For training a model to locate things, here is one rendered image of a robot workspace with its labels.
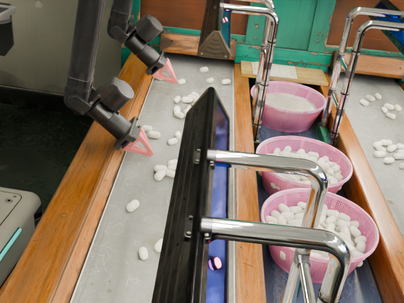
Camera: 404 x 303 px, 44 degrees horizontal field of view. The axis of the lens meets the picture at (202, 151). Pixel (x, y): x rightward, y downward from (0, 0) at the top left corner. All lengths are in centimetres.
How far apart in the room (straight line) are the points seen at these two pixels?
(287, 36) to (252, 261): 120
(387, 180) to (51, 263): 92
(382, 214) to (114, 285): 65
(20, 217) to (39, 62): 147
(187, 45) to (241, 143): 67
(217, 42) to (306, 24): 87
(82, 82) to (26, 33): 197
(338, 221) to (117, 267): 53
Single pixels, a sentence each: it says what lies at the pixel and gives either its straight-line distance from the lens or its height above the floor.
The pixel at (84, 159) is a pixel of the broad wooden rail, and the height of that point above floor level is 76.
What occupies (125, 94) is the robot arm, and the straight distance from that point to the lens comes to 126.
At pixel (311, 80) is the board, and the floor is 78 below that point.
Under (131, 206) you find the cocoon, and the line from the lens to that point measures 116.
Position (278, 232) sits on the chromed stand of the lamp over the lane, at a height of 112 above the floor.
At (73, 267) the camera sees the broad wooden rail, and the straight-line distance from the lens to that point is 102.
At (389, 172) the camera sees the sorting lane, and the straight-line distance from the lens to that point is 153.
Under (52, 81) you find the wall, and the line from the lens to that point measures 325.
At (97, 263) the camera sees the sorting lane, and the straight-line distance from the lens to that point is 105.
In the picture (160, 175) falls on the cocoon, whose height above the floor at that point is 76.
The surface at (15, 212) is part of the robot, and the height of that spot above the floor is 28.
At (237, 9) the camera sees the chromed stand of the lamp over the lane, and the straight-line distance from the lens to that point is 143.
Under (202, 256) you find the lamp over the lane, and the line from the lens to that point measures 52.
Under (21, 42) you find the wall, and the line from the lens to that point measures 324.
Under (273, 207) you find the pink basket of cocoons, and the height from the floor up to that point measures 74.
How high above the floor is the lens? 145
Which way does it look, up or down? 30 degrees down
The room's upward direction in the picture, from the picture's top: 6 degrees clockwise
